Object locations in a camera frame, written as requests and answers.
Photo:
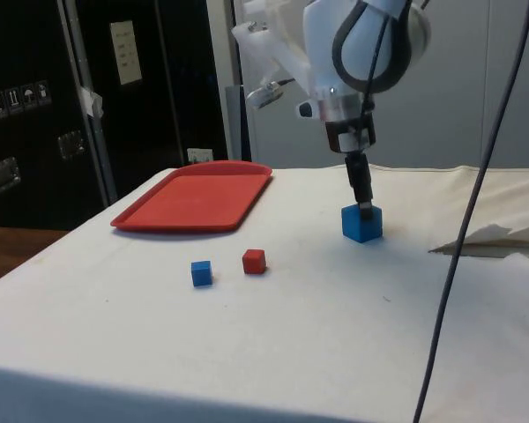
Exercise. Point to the small blue cube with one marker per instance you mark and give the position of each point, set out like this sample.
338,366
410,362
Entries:
201,274

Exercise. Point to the red tray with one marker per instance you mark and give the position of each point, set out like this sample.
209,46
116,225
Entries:
194,198

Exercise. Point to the large blue cube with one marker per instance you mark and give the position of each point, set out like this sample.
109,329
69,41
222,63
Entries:
357,227

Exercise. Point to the small red cube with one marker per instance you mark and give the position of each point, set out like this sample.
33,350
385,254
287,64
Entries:
253,262

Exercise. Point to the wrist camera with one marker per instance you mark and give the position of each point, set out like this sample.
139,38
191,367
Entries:
258,53

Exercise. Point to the black cabinet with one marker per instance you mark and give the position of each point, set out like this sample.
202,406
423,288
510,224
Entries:
35,145

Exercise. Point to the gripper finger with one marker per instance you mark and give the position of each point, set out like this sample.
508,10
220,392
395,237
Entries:
360,185

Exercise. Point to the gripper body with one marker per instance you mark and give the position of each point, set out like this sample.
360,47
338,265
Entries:
335,138

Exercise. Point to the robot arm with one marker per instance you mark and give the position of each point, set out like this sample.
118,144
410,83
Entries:
370,39

